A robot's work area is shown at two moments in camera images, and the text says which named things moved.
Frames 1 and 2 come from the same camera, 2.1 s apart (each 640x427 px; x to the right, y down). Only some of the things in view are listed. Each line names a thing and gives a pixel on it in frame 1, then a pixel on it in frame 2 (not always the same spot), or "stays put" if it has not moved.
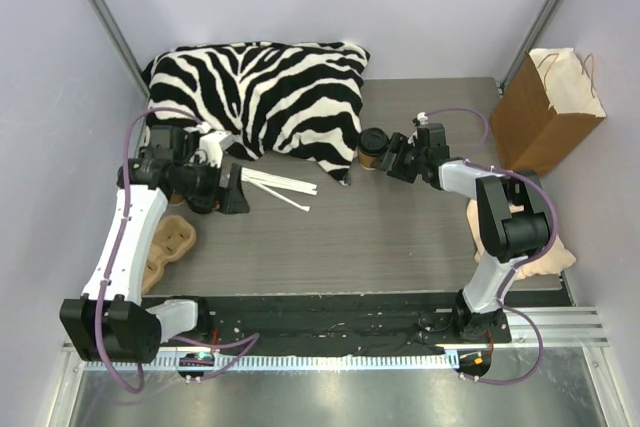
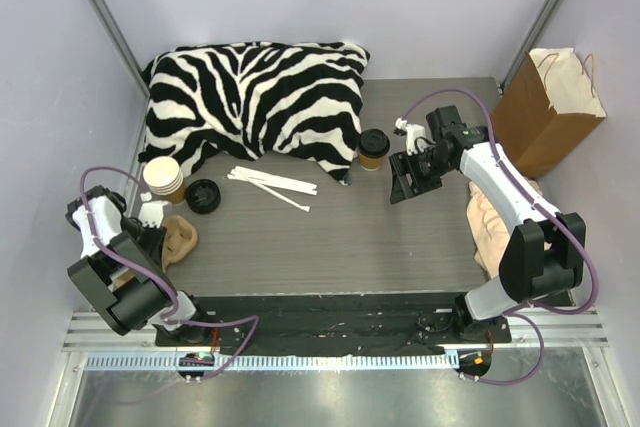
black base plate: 329,326 stays put
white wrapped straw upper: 279,181 stays put
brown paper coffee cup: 367,160 stays put
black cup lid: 373,141 stays put
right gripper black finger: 389,158 -> 403,183
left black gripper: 223,187 -> 154,239
